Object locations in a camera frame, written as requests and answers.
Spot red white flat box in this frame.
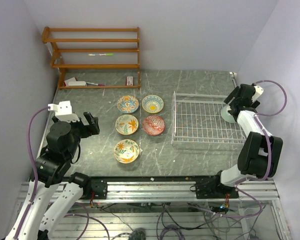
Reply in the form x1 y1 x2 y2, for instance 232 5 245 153
63 77 77 87

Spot green fern orange flower bowl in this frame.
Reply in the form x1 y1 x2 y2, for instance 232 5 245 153
113 139 141 164

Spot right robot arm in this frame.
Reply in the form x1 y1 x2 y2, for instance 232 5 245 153
189 83 283 200

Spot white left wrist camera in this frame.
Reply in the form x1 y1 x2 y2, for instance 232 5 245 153
47 100 80 123

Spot yellow sun pattern bowl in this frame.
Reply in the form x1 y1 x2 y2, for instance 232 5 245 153
141 94 164 114

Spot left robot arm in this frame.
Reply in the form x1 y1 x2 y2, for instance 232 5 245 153
5 111 100 240

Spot light teal ribbed bowl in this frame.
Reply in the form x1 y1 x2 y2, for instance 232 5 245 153
220 105 236 124

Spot red geometric pattern bowl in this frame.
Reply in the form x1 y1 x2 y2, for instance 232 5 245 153
142 115 166 136

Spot green white marker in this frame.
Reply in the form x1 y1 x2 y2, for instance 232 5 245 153
88 53 114 57

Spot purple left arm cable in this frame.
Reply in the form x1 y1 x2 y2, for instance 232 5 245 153
14 106 51 238

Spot blue orange floral bowl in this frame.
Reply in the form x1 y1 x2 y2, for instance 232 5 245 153
116 95 139 114

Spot red white small box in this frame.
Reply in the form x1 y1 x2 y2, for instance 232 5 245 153
125 76 134 87

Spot white wire dish rack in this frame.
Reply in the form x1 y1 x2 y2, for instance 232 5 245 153
171 92 246 145

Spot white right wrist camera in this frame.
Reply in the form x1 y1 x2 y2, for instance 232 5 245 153
252 85 264 102

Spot orange flower green leaf bowl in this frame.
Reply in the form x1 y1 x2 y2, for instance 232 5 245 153
115 114 139 136

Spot wooden shelf rack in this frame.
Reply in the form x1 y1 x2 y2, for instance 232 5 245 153
41 26 141 90

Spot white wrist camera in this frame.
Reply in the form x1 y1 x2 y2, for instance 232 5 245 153
47 100 80 123
252 85 264 102

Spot white plastic case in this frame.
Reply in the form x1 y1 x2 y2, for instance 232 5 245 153
70 81 87 87

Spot aluminium mounting rail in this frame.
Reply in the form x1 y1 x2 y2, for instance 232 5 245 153
14 180 281 203

